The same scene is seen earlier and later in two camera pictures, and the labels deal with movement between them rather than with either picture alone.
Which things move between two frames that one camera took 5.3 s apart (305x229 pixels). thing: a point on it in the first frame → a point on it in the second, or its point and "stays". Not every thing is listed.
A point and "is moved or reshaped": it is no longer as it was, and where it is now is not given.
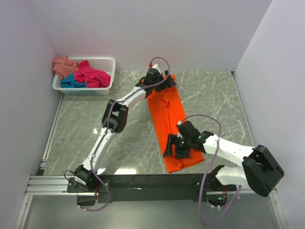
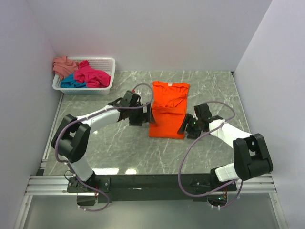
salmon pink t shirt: (63, 66) stays
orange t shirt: (167, 110) is moved or reshaped
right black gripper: (172, 139) → (188, 119)
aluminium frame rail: (42, 184) stays
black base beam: (148, 187) stays
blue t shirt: (69, 82) stays
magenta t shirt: (93, 78) stays
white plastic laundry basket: (105, 64) stays
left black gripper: (167, 84) → (142, 118)
